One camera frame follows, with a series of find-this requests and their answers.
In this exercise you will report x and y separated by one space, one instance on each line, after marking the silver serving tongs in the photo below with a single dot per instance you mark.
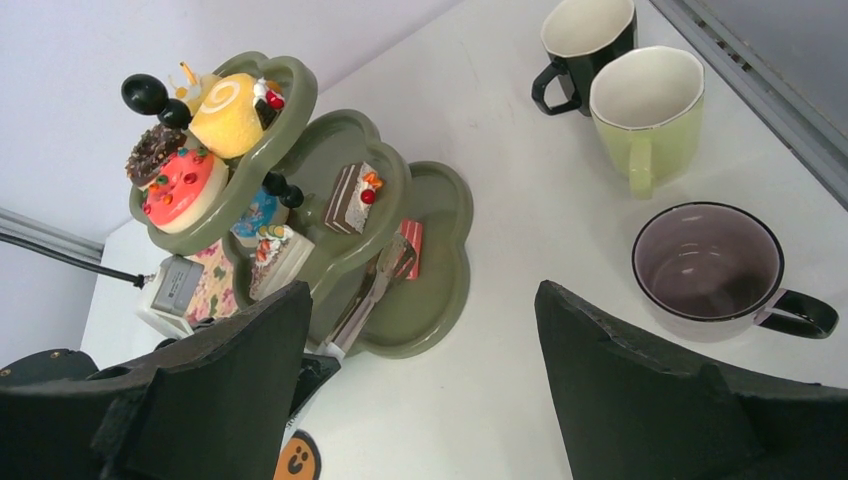
384 271

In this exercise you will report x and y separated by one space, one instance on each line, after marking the blue frosted donut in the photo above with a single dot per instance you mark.
263 210

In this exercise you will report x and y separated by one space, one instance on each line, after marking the orange smiley coaster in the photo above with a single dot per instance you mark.
299 459

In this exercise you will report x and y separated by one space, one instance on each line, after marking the red donut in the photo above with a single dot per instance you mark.
184 189

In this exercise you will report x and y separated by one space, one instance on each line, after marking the white layered cake slice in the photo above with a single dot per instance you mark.
280 254

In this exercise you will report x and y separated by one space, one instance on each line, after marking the light green mug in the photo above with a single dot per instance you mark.
647 107

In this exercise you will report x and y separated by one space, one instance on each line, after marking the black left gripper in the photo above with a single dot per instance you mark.
318 381

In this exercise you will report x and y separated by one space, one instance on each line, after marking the chocolate striped cake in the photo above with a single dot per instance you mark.
354 192

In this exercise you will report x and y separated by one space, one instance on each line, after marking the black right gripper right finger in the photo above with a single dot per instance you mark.
633 405

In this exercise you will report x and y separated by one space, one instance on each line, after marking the black mug purple interior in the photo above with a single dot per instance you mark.
712 271

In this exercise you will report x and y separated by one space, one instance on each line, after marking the yellow pudding cake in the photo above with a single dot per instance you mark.
234 114

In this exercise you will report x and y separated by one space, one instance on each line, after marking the chocolate donut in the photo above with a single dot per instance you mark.
151 153

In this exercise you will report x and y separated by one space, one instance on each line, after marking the green three-tier dessert stand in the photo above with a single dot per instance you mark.
428 287

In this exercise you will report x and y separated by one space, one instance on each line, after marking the red layered cake slice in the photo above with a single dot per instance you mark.
412 231

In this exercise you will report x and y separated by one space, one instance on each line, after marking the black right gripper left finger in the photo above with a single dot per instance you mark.
132 441

